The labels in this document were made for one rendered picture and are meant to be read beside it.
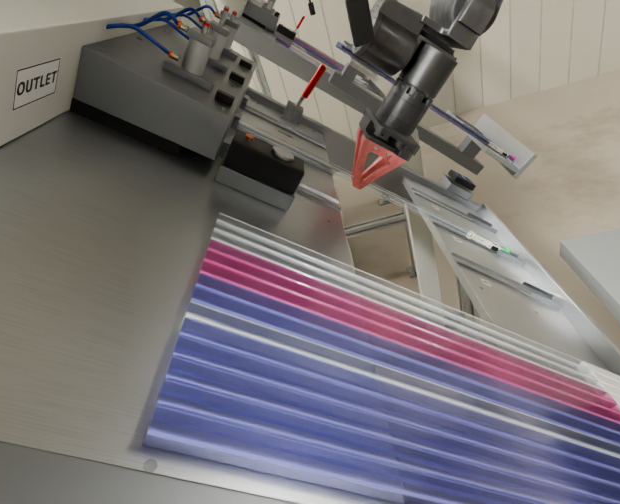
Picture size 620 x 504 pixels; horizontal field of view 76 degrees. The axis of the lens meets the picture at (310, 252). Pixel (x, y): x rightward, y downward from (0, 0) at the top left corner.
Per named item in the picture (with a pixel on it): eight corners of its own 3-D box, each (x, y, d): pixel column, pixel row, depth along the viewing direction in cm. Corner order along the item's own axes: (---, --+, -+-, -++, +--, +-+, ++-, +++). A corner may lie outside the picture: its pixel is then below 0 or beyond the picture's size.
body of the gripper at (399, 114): (371, 138, 51) (405, 82, 47) (360, 117, 59) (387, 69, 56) (413, 160, 53) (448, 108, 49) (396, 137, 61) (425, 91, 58)
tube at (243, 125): (502, 252, 69) (506, 247, 68) (505, 257, 67) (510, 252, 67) (222, 118, 54) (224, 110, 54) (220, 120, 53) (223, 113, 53)
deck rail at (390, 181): (462, 227, 89) (480, 205, 86) (465, 232, 88) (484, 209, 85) (141, 72, 70) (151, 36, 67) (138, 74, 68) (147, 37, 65)
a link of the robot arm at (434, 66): (470, 58, 49) (451, 51, 53) (426, 29, 46) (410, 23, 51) (435, 110, 52) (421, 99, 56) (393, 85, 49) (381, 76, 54)
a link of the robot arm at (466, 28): (503, 1, 44) (466, 3, 52) (422, -61, 40) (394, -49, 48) (440, 103, 49) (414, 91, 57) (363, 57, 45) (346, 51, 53)
